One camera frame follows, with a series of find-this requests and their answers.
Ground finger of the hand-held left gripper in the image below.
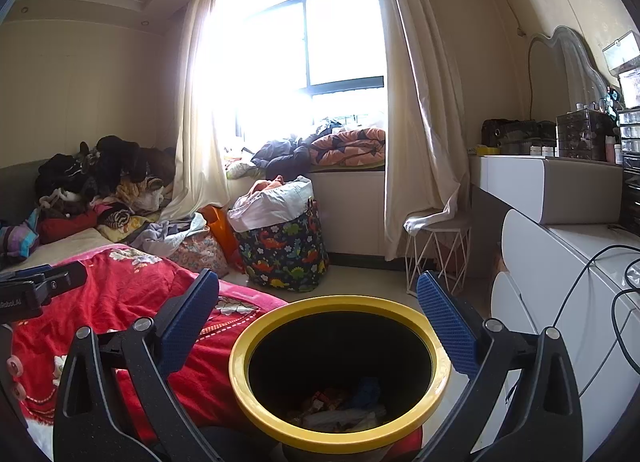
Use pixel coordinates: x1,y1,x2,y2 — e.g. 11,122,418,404
0,264,54,284
31,261,89,304

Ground red cloth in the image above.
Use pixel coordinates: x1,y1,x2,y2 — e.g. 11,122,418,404
37,212,98,243

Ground orange cloth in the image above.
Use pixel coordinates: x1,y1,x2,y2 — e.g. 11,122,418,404
247,178,283,195

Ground yellow-rimmed black trash bin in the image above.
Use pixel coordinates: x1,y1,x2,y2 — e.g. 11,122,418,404
229,294,452,443

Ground dark drawer organizer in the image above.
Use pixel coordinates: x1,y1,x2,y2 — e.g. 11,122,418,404
615,107,640,233

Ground grey crumpled clothes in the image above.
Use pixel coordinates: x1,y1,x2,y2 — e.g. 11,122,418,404
132,214,208,255

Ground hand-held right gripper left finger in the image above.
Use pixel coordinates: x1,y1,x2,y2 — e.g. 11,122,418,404
52,268,221,462

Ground clear plastic box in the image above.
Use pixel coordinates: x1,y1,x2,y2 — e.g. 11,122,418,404
602,32,640,75

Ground person's left hand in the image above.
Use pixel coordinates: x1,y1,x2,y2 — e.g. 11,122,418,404
2,354,27,400

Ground white crumpled paper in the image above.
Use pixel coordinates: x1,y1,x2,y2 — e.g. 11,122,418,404
300,404,388,433

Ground black bag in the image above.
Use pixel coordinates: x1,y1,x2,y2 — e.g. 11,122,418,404
481,118,557,155

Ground dark puffer jacket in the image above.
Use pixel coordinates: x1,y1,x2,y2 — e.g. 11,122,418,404
250,137,313,182

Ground white vanity desk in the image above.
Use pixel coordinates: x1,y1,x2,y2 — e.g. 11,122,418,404
470,154,626,225

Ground white green cloth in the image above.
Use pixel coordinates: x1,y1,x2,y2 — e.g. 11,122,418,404
226,160,261,180

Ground black framed window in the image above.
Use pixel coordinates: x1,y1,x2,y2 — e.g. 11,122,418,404
220,0,388,143

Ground orange patterned quilt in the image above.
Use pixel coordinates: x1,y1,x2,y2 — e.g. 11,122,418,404
307,128,387,166

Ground floral fabric bag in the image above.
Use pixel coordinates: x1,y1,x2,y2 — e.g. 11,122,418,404
170,232,231,278

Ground pile of dark clothes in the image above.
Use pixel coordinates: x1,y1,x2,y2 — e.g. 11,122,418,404
35,136,176,208

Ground black cable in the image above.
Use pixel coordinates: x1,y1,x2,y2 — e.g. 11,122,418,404
565,242,640,398

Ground grey bed headboard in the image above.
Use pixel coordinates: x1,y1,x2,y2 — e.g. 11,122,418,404
0,159,51,203

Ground orange shopping bag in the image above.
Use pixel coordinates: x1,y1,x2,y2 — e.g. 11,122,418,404
197,204,246,273

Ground white wire side table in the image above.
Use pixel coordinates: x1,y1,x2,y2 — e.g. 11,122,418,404
404,217,473,298

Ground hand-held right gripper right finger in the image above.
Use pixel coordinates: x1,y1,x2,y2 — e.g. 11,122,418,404
416,269,585,462

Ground white drawer cabinet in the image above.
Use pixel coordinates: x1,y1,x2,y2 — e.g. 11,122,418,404
490,209,640,448

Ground zebra print cloth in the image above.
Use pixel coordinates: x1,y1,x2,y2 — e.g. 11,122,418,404
97,209,133,230

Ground beige bed sheet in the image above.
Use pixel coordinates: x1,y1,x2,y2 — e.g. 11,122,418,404
0,227,108,270

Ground cream curtain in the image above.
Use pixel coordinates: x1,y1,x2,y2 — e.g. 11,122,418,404
160,0,226,223
365,0,471,263

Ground wavy frame mirror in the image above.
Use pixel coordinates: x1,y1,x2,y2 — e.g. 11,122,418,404
527,26,608,123

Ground clear acrylic drawer organizer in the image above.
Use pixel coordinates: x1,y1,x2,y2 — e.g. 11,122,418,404
556,109,616,160

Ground blue striped cloth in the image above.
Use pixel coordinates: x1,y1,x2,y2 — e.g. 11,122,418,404
0,209,41,263

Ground red floral blanket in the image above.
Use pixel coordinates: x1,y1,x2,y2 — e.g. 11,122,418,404
10,247,288,462

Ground dinosaur print laundry basket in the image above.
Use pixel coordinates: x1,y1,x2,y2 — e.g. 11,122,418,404
234,199,330,293

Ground white plastic bag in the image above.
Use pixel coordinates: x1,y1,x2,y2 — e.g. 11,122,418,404
227,177,315,233

